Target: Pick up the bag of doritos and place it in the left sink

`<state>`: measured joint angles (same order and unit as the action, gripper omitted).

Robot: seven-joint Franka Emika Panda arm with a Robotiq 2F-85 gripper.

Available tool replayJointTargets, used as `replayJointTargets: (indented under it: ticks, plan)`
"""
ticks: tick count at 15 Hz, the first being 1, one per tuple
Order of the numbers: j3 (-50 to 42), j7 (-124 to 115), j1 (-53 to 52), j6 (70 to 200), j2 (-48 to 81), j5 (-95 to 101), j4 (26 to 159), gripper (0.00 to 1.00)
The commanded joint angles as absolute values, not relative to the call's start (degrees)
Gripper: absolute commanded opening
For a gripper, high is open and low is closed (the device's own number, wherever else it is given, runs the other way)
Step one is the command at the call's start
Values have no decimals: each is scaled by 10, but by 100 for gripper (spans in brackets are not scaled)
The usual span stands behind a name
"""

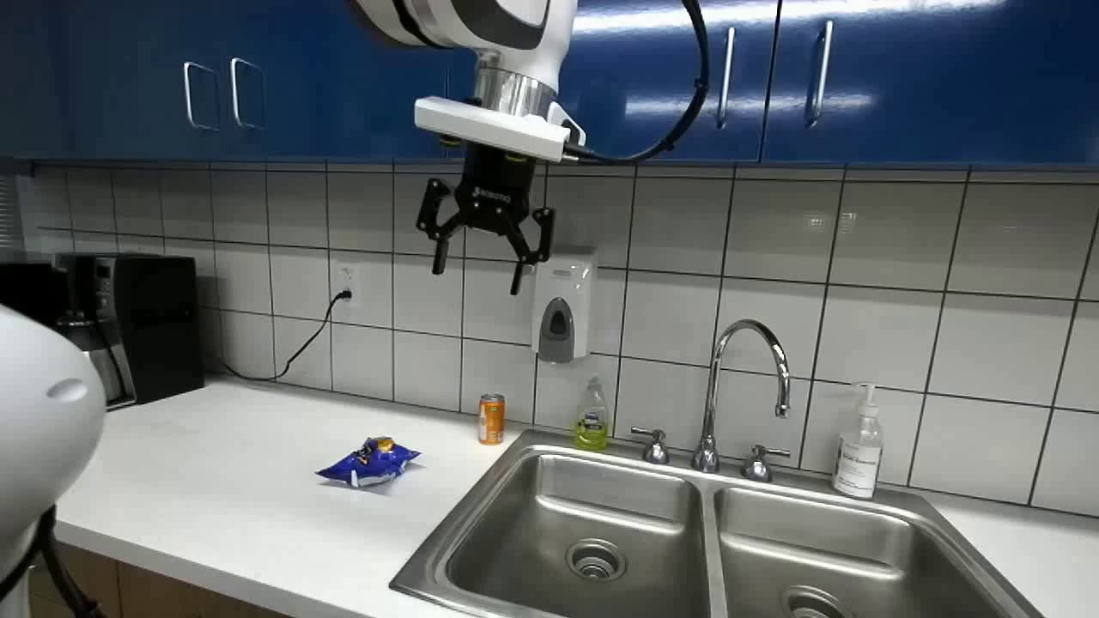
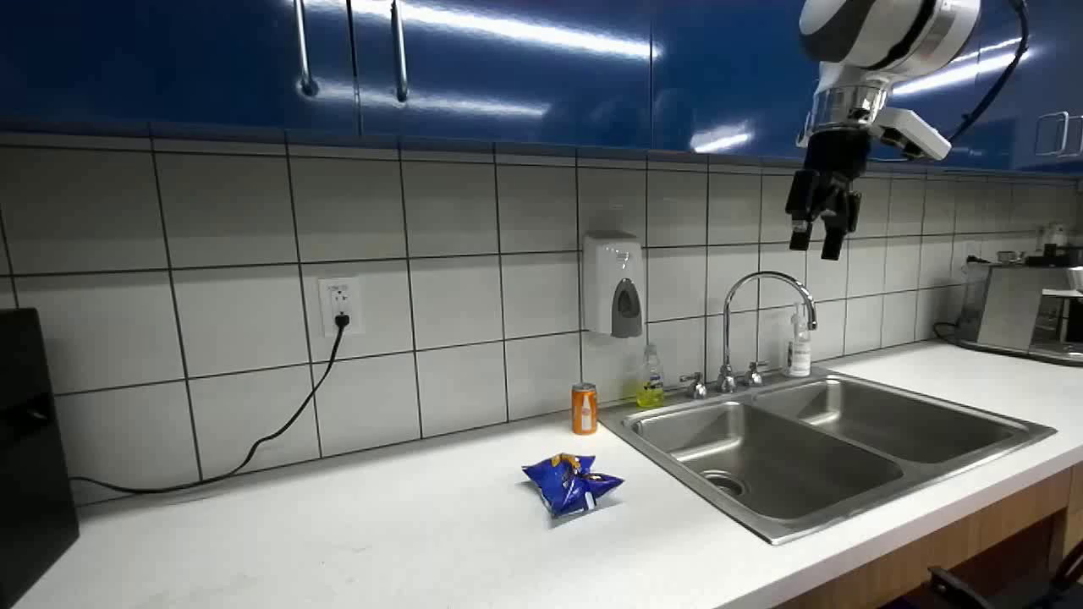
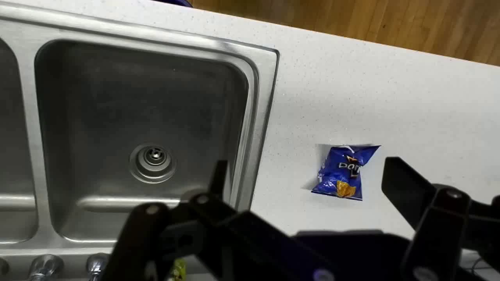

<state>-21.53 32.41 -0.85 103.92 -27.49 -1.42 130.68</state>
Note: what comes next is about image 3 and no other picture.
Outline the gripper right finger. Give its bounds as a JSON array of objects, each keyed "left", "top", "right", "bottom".
[{"left": 381, "top": 156, "right": 500, "bottom": 281}]

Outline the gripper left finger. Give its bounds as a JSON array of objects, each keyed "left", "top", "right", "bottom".
[{"left": 102, "top": 159, "right": 336, "bottom": 281}]

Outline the blue chip bag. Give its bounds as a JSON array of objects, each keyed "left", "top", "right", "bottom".
[{"left": 311, "top": 144, "right": 381, "bottom": 202}]

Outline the stainless steel double sink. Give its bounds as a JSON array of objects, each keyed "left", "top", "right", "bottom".
[{"left": 0, "top": 3, "right": 280, "bottom": 259}]

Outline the yellow-green object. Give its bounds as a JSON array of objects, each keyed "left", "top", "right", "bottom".
[{"left": 171, "top": 258, "right": 188, "bottom": 281}]

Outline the dark blue object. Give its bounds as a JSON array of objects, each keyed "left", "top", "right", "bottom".
[{"left": 154, "top": 0, "right": 194, "bottom": 8}]

